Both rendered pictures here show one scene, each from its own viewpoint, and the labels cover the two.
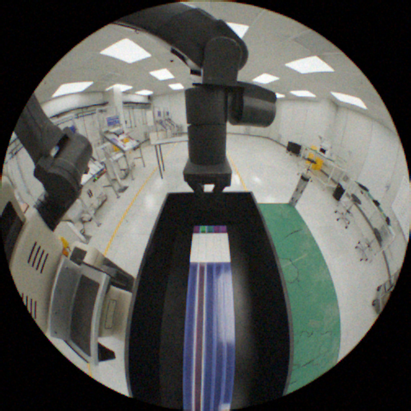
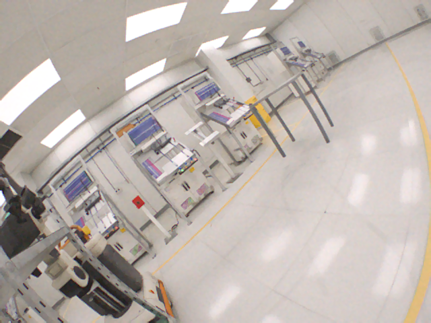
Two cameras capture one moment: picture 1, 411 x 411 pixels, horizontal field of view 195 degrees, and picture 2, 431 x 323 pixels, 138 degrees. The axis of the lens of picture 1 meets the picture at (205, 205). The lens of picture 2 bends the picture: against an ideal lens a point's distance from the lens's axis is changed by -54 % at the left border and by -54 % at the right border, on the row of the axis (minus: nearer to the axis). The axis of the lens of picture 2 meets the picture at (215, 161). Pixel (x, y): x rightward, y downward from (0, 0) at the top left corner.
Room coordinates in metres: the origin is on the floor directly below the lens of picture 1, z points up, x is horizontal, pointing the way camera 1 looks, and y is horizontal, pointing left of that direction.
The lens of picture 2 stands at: (0.72, -0.72, 0.87)
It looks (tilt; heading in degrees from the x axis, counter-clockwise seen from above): 9 degrees down; 67
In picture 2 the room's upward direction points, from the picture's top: 38 degrees counter-clockwise
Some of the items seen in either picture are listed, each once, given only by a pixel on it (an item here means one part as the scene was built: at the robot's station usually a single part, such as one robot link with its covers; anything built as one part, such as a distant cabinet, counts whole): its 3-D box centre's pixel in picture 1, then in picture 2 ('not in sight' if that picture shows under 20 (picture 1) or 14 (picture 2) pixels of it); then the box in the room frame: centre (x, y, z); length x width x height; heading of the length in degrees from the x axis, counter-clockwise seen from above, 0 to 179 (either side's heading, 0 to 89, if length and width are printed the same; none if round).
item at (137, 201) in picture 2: (70, 224); (152, 218); (0.55, 1.92, 0.39); 0.24 x 0.24 x 0.78; 0
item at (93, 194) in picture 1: (83, 197); (184, 190); (1.27, 2.39, 0.31); 0.70 x 0.65 x 0.62; 0
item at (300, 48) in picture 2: (165, 122); (306, 58); (7.72, 2.40, 0.95); 1.36 x 0.82 x 1.90; 90
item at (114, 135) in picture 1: (120, 152); (232, 126); (2.73, 2.21, 0.65); 1.01 x 0.73 x 1.29; 90
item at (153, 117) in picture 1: (156, 125); (291, 67); (6.27, 2.41, 0.95); 1.36 x 0.82 x 1.90; 90
